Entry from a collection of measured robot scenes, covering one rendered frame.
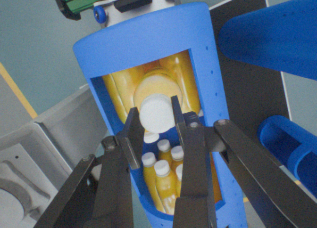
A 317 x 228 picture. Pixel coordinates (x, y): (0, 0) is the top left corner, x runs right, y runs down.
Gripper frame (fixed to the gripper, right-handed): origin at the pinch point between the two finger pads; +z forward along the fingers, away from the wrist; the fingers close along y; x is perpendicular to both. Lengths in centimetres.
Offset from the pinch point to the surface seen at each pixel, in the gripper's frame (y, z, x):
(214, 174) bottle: 6.9, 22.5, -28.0
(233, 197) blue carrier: 9.2, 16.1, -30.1
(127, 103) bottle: -7.7, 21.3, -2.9
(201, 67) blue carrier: 8.0, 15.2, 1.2
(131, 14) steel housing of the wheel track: -3.1, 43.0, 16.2
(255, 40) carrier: 42, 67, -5
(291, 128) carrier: 74, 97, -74
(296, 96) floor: 105, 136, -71
